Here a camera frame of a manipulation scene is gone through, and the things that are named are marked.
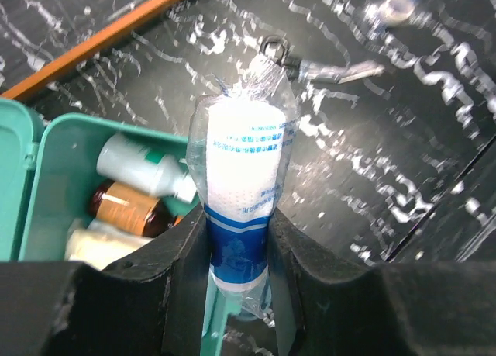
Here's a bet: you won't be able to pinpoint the teal medicine kit box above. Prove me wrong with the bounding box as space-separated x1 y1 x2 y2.
1 99 229 355

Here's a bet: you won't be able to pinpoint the bag of cotton balls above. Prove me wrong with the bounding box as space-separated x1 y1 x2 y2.
64 219 153 271

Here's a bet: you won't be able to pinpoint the clear tape roll bag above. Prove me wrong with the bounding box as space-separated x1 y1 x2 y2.
365 0 419 29

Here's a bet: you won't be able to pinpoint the blue white small bottle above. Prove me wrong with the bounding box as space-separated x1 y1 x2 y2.
186 55 300 318

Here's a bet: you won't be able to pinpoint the brown orange-capped medicine bottle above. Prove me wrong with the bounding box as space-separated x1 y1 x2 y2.
88 179 181 238

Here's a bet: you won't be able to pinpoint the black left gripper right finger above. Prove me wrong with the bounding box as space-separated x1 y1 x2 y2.
267 211 495 355

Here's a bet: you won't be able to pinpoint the clear green-banded bottle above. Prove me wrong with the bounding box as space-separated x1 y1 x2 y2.
96 133 197 203

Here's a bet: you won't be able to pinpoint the black small scissors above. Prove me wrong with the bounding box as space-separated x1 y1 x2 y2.
260 35 301 81

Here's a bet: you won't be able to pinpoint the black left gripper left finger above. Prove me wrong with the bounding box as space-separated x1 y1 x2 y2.
1 207 210 355

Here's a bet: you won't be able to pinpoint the orange wooden shelf rack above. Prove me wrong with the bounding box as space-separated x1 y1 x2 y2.
1 0 183 102

